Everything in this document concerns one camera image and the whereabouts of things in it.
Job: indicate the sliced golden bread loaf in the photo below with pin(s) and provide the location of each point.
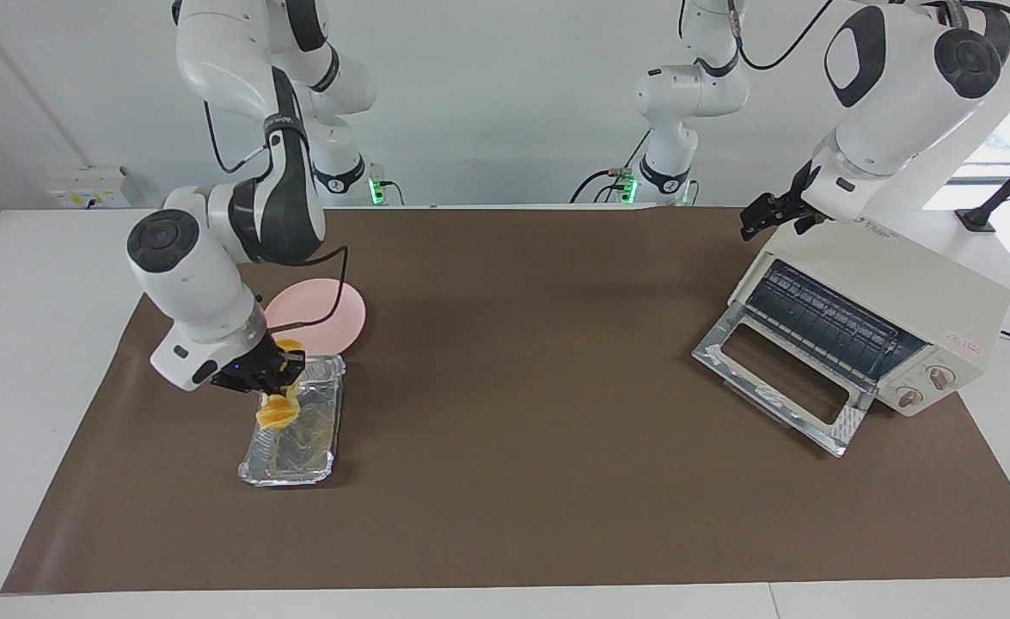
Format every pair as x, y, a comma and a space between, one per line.
277, 414

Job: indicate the black camera stand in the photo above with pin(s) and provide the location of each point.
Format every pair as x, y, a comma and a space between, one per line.
1007, 185

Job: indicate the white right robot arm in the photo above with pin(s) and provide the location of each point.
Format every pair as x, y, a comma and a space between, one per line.
195, 275

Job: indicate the white toaster oven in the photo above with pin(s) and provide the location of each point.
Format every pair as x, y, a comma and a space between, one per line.
900, 284

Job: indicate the brown table mat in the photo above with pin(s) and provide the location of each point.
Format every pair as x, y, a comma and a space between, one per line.
539, 413

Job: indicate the pink round plate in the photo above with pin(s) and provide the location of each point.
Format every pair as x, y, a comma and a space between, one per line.
320, 309

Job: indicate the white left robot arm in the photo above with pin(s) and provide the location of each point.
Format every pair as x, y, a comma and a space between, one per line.
891, 94

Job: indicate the beige oven knob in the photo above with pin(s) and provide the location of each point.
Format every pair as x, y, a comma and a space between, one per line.
908, 397
940, 376

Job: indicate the white wall socket box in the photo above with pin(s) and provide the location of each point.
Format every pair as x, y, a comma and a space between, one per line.
88, 187

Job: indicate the aluminium foil tray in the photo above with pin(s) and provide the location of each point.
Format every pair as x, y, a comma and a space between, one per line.
307, 430

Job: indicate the glass oven door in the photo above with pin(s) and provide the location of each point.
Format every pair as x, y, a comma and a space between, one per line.
844, 425

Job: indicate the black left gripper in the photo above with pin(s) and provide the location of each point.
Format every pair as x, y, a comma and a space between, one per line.
805, 193

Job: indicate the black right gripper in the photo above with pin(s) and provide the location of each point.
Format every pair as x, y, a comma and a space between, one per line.
251, 370

